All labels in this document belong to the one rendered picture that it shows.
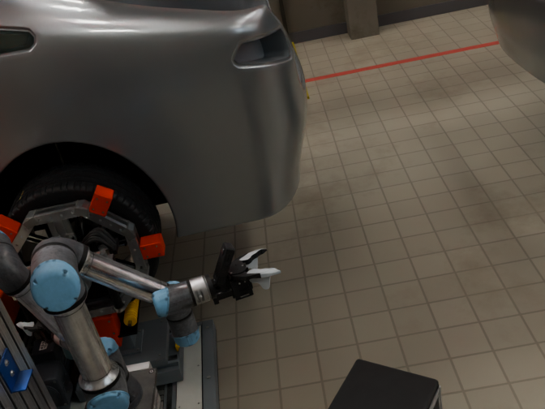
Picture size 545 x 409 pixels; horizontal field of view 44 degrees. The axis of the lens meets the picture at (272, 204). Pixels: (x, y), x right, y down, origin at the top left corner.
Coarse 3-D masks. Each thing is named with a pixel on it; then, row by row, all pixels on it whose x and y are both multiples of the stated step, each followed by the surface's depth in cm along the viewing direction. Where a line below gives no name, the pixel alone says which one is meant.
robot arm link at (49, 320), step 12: (0, 252) 200; (12, 252) 203; (0, 264) 199; (12, 264) 200; (0, 276) 199; (12, 276) 200; (24, 276) 202; (0, 288) 201; (12, 288) 200; (24, 288) 202; (24, 300) 205; (36, 312) 209; (48, 324) 213; (60, 336) 217
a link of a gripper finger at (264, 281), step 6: (252, 270) 183; (258, 270) 182; (264, 270) 181; (270, 270) 181; (276, 270) 181; (264, 276) 181; (270, 276) 182; (258, 282) 183; (264, 282) 183; (264, 288) 184
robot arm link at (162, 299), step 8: (168, 288) 182; (176, 288) 182; (184, 288) 181; (152, 296) 182; (160, 296) 180; (168, 296) 180; (176, 296) 180; (184, 296) 181; (192, 296) 181; (160, 304) 180; (168, 304) 180; (176, 304) 180; (184, 304) 181; (192, 304) 182; (160, 312) 180; (168, 312) 181; (176, 312) 182; (184, 312) 183; (176, 320) 183
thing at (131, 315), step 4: (136, 300) 302; (128, 304) 298; (132, 304) 298; (136, 304) 300; (128, 308) 296; (132, 308) 296; (136, 308) 298; (128, 312) 293; (132, 312) 293; (136, 312) 296; (124, 316) 293; (128, 316) 291; (132, 316) 291; (136, 316) 294; (124, 320) 292; (128, 320) 292; (132, 320) 292; (136, 320) 293; (128, 324) 290; (132, 324) 293
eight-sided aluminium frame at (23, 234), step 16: (48, 208) 265; (64, 208) 265; (80, 208) 260; (32, 224) 262; (112, 224) 266; (128, 224) 270; (16, 240) 265; (128, 240) 270; (144, 272) 279; (96, 304) 290; (112, 304) 287
